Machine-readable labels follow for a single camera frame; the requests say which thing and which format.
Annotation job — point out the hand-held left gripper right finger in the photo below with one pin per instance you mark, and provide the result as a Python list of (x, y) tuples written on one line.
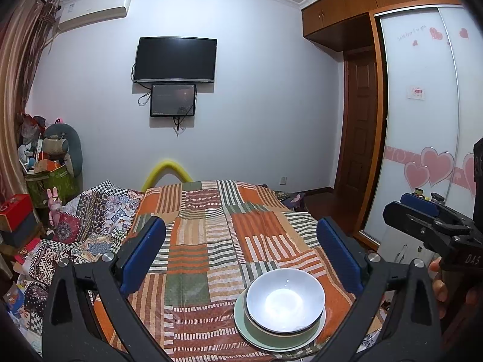
[(339, 256)]

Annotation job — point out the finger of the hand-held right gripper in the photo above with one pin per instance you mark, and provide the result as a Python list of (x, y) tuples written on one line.
[(419, 200), (411, 219)]

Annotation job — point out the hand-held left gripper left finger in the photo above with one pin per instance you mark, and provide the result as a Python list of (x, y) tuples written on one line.
[(145, 256)]

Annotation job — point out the white bowl with dark spots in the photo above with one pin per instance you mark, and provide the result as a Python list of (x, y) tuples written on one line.
[(285, 298)]

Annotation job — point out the mint green plate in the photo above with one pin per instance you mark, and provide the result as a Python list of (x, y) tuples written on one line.
[(279, 345)]

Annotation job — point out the green bowl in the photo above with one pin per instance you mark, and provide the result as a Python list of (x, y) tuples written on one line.
[(251, 322)]

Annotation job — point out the person's right hand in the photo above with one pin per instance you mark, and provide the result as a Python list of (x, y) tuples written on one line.
[(437, 286)]

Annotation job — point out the patterned quilt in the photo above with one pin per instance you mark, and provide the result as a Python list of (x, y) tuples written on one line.
[(98, 211)]

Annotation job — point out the striped patchwork blanket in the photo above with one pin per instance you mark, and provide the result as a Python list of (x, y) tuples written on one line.
[(211, 256)]

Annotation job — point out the purple backpack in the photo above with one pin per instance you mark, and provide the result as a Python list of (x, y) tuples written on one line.
[(296, 200)]

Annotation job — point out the white sliding door wardrobe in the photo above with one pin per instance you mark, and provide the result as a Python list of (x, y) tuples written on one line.
[(415, 120)]

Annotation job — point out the dark patterned bag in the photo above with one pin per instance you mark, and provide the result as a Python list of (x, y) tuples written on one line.
[(278, 195)]

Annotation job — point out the yellow foam tube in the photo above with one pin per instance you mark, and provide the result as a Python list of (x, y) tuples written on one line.
[(166, 164)]

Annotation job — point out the wooden door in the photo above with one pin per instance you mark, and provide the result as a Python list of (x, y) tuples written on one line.
[(356, 120)]

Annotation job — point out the pink rabbit toy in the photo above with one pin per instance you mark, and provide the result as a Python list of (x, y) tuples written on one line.
[(54, 205)]

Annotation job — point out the green storage box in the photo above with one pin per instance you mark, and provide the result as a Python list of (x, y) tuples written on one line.
[(53, 188)]

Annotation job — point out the dark grey box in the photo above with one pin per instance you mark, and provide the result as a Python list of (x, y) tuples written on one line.
[(22, 232)]

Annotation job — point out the grey plush toy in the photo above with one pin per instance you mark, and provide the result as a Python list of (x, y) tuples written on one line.
[(73, 151)]

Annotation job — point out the red box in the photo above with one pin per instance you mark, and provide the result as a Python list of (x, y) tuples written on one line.
[(17, 209)]

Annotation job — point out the small black monitor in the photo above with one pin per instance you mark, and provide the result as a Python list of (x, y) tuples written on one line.
[(173, 100)]

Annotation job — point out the pile of toys and bags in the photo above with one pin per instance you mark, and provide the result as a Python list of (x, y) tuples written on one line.
[(30, 128)]

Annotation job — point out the wooden overhead cabinet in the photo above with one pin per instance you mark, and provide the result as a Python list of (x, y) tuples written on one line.
[(339, 11)]

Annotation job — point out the striped brown curtain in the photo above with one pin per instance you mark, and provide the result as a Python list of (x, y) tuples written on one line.
[(15, 83)]

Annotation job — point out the white air conditioner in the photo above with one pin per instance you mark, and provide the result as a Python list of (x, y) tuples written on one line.
[(94, 9)]

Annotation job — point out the wall socket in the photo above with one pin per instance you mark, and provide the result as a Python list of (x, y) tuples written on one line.
[(282, 179)]

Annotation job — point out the black wall television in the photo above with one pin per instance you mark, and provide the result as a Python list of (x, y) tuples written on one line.
[(175, 58)]

